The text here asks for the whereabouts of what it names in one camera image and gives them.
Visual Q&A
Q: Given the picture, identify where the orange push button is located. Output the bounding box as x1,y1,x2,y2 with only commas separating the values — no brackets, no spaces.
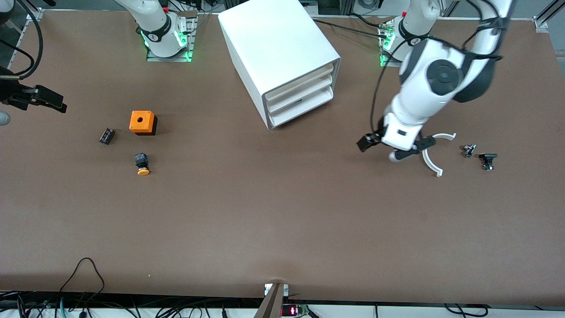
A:
134,152,151,177

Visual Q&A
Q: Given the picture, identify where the white drawer cabinet housing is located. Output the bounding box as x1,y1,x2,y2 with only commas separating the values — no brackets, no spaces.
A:
218,0,343,131

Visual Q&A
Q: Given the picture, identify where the white curved plastic arc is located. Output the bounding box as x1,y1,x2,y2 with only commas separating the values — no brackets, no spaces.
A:
422,132,457,178

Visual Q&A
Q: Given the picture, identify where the small black plastic part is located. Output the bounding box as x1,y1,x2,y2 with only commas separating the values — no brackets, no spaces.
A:
479,153,499,171

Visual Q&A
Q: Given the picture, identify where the small device with red light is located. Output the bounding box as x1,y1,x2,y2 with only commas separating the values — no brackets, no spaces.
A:
281,304,312,317

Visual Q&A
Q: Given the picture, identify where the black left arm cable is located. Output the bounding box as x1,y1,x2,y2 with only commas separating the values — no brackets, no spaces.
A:
370,0,506,135

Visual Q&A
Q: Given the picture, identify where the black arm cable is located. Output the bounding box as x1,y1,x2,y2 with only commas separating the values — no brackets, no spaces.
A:
0,0,44,81
370,0,506,135

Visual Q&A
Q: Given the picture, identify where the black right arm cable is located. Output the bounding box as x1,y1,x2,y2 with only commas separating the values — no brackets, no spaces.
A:
0,0,44,81

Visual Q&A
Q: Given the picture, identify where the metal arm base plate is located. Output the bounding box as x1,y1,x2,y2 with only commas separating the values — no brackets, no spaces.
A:
380,20,403,68
146,12,197,62

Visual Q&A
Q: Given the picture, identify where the aluminium frame profile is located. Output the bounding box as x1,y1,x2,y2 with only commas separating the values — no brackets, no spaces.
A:
533,0,565,30
8,8,45,69

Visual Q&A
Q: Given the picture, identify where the orange button enclosure box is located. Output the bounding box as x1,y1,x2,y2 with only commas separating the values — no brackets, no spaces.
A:
129,110,158,136

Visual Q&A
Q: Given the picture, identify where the long black table cable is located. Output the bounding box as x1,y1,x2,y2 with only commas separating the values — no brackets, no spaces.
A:
313,19,390,39

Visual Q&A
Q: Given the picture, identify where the black looped cable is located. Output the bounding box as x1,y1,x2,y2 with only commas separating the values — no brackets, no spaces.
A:
60,257,105,295

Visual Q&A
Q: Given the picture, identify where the brown camera mount beam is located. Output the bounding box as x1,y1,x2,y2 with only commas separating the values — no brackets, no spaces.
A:
254,283,290,318

